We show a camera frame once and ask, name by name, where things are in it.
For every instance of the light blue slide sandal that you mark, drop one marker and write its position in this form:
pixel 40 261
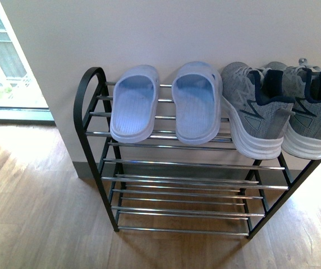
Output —
pixel 135 99
pixel 196 92

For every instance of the grey knit sneaker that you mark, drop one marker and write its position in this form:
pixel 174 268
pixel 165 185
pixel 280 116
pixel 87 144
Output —
pixel 258 109
pixel 303 135

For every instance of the black metal shoe rack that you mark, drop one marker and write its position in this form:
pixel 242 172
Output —
pixel 162 184

